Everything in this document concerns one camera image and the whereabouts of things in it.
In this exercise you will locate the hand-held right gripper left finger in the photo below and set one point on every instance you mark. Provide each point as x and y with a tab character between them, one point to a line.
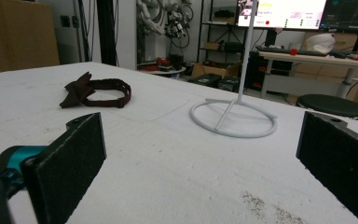
62	165

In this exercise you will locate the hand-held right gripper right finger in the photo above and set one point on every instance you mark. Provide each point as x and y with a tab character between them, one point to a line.
338	158

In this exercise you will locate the dark red bow tie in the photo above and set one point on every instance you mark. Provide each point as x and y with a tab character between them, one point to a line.
88	90

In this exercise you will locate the white metal stand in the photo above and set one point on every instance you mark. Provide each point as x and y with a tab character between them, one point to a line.
239	105

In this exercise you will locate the round black stool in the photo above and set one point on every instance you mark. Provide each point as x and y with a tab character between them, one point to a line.
334	105

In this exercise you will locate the white desk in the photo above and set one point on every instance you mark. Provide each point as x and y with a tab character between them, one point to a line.
313	71

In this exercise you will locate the small red object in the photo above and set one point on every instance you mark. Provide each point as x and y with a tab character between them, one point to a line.
293	51

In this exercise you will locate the white plastic bag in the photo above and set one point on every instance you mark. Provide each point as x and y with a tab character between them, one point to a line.
320	43

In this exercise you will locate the black keyboard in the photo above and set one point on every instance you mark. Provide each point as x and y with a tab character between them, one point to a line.
279	50

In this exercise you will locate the large cardboard box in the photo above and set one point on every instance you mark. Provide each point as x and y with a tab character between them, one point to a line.
15	34

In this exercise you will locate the dark computer monitor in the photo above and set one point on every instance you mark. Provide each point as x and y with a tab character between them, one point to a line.
351	14

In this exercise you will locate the open cardboard box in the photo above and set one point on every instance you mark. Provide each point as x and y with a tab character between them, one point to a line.
214	69

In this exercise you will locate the black storage crate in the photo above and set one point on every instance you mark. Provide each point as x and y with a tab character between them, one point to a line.
205	80

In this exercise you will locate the bright computer monitor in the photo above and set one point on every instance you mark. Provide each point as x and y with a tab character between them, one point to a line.
281	14

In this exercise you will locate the black metal shelf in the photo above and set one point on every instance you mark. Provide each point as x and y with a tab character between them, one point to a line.
220	31

